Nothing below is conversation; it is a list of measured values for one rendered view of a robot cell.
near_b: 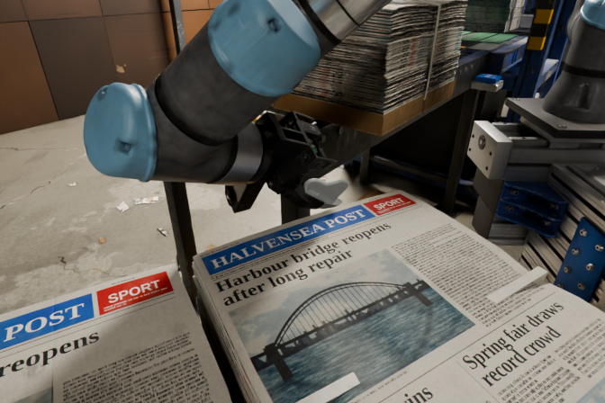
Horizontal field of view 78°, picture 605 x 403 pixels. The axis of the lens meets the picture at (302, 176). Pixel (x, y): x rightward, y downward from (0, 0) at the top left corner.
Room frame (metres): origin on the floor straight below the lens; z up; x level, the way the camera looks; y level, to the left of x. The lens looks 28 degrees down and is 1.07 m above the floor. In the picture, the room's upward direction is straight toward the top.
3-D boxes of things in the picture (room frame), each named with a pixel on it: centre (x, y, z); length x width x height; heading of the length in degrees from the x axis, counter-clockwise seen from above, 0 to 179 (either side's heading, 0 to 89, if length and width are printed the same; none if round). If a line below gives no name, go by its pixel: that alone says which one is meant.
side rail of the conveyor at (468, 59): (1.20, -0.39, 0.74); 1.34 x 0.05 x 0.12; 141
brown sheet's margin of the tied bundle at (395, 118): (0.81, -0.09, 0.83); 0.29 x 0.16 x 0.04; 50
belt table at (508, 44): (2.15, -0.84, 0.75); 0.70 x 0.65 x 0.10; 141
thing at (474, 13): (2.59, -1.21, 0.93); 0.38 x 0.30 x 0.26; 141
